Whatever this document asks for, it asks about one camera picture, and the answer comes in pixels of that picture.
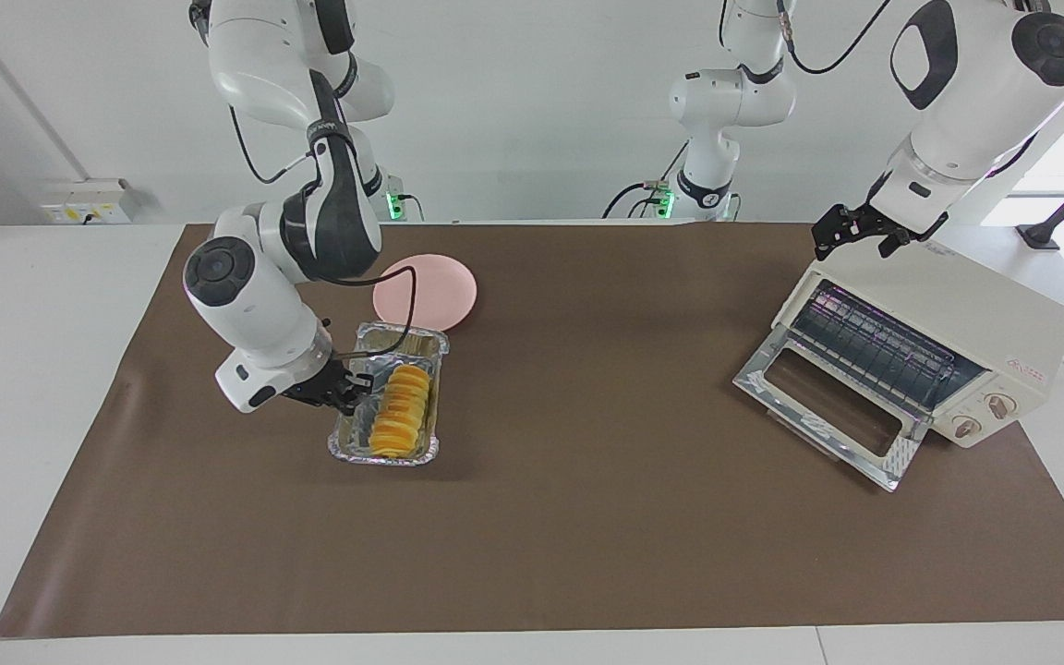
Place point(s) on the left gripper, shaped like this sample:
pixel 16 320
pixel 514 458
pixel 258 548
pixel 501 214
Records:
pixel 911 208

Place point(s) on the aluminium foil tray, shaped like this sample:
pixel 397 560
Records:
pixel 343 448

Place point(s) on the sliced yellow bread loaf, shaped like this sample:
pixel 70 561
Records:
pixel 398 416

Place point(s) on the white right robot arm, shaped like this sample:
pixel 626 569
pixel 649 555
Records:
pixel 246 314

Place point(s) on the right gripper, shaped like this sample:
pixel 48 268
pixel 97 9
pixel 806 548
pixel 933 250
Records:
pixel 250 383

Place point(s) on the cream toaster oven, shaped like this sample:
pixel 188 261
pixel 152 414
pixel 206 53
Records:
pixel 975 314

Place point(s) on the white wall socket box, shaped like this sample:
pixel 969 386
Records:
pixel 89 208

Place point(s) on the cream oven knob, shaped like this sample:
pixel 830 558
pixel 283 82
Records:
pixel 1001 405
pixel 966 427

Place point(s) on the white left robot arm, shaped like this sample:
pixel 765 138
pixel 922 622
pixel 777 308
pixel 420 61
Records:
pixel 975 92

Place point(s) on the pink round plate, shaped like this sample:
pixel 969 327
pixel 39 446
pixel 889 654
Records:
pixel 435 286

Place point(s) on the glass oven door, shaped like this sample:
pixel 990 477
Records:
pixel 828 397

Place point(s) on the brown table mat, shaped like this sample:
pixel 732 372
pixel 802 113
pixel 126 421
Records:
pixel 587 536

